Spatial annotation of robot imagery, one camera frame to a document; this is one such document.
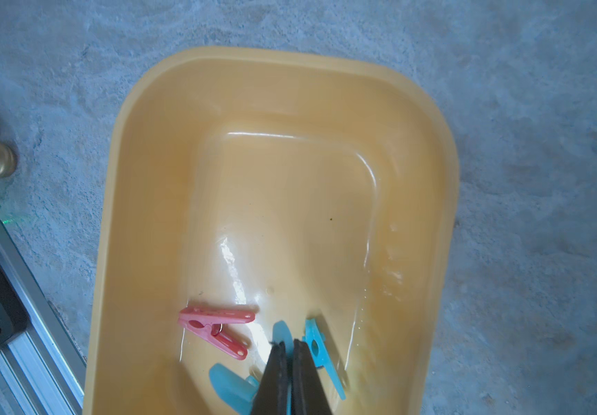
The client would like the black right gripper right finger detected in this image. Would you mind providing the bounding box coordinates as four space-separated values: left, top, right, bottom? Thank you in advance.
291 339 332 415

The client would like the yellow plastic storage box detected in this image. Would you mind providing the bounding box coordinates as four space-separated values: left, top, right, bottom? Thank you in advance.
84 47 459 414

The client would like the teal clothespin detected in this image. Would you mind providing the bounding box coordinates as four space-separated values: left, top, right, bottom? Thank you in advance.
272 321 294 360
303 319 346 400
208 363 260 415

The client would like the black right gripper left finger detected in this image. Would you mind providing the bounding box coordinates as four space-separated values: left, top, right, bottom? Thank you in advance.
251 342 290 415

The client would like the aluminium front rail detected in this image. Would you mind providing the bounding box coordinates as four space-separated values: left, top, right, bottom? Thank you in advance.
0 220 85 414

